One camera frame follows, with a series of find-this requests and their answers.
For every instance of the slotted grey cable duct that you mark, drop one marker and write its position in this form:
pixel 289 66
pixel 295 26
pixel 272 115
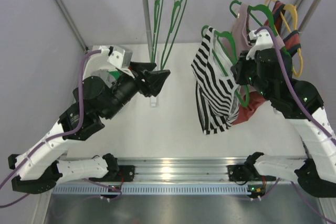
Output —
pixel 159 189

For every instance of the green hanger holding pink top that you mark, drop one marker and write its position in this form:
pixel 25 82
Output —
pixel 261 8

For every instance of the rust red tank top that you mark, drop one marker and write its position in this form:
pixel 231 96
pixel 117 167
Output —
pixel 255 99

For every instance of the pink tank top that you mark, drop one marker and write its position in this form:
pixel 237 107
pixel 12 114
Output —
pixel 239 33

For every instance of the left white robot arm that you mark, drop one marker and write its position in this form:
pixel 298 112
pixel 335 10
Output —
pixel 40 169

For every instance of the white plastic laundry basket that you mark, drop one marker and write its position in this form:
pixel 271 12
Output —
pixel 95 63

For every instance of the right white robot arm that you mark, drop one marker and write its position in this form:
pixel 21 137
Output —
pixel 269 72

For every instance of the green cloth in basket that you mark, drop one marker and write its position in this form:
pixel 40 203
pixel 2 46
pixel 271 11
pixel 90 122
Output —
pixel 116 74

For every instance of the aluminium mounting rail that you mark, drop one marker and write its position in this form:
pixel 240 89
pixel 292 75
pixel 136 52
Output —
pixel 179 170

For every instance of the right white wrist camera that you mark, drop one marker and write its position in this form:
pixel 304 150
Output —
pixel 262 41

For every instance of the black white striped tank top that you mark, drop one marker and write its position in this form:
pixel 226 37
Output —
pixel 213 124

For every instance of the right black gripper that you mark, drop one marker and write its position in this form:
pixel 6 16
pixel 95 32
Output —
pixel 238 68

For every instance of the yellow hanger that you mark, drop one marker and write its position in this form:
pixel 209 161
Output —
pixel 292 40

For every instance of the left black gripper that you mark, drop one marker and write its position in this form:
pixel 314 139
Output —
pixel 142 80

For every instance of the grey cloth in basket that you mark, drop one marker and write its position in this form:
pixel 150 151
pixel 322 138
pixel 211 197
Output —
pixel 105 75

